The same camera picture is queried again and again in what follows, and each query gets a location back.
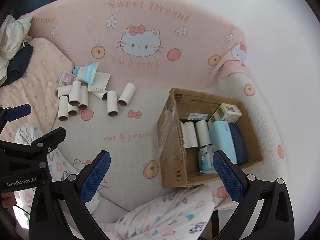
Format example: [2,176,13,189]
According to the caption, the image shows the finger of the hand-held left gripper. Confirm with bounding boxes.
[0,104,32,133]
[0,127,67,171]

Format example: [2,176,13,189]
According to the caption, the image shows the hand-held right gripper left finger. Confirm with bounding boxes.
[28,150,112,240]

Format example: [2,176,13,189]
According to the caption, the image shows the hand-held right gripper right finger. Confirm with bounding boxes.
[212,149,295,240]

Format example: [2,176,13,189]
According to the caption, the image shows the pile of paper tubes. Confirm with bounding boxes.
[56,79,137,122]

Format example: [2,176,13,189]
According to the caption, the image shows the white paper tube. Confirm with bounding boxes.
[180,121,199,148]
[195,120,213,147]

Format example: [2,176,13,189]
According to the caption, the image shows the brown cardboard box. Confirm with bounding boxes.
[157,88,265,188]

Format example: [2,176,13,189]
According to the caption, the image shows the person's left hand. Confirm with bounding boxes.
[0,192,17,208]

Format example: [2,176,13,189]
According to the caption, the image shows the blue printed tissue packet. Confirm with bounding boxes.
[198,146,215,172]

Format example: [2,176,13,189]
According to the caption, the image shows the denim glasses case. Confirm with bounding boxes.
[228,122,248,165]

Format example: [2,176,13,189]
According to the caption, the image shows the pink floral pillow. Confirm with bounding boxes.
[0,37,75,140]

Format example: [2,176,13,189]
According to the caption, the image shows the light blue case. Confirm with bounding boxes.
[209,121,237,165]

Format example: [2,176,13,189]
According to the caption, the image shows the navy garment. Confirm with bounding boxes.
[7,44,34,85]

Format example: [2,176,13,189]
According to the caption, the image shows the pink white small packet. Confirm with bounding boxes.
[60,71,75,85]

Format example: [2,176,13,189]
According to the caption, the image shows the white printed cloth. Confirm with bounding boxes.
[14,124,216,240]

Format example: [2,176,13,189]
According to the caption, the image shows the light blue tissue packet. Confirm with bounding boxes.
[72,62,99,84]

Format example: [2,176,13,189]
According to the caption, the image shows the white garment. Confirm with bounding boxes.
[0,15,32,87]

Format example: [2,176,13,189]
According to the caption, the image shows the pink white printed mat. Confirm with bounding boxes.
[25,0,288,210]

